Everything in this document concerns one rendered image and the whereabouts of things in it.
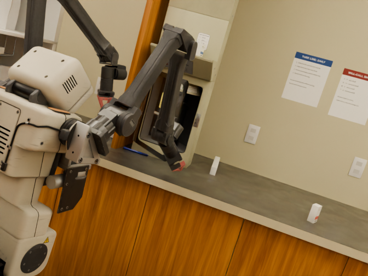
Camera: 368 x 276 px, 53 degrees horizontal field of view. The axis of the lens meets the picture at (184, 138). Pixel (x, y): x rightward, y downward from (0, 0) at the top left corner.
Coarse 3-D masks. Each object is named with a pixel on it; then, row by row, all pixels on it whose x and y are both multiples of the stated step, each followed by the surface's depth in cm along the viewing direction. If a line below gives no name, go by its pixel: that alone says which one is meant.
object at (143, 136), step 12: (156, 84) 186; (156, 96) 185; (180, 96) 170; (144, 108) 192; (156, 108) 184; (180, 108) 170; (144, 120) 191; (144, 132) 190; (144, 144) 189; (156, 144) 182; (156, 156) 181
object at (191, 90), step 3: (189, 84) 191; (192, 84) 192; (189, 87) 191; (192, 87) 191; (195, 87) 193; (198, 87) 195; (189, 90) 190; (192, 90) 191; (195, 90) 192; (198, 90) 194; (189, 93) 190; (192, 93) 191; (195, 93) 192; (198, 93) 194
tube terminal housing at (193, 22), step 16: (176, 16) 184; (192, 16) 182; (208, 16) 181; (192, 32) 184; (208, 32) 182; (224, 32) 180; (208, 48) 183; (224, 48) 189; (192, 80) 187; (208, 80) 185; (208, 96) 190; (192, 128) 190; (192, 144) 191
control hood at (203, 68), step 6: (198, 60) 174; (204, 60) 173; (210, 60) 172; (198, 66) 177; (204, 66) 176; (210, 66) 174; (198, 72) 180; (204, 72) 179; (210, 72) 177; (204, 78) 182; (210, 78) 181
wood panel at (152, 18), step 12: (156, 0) 181; (168, 0) 197; (144, 12) 179; (156, 12) 186; (144, 24) 180; (156, 24) 191; (144, 36) 181; (156, 36) 197; (144, 48) 186; (132, 60) 184; (144, 60) 191; (132, 72) 184; (120, 144) 197
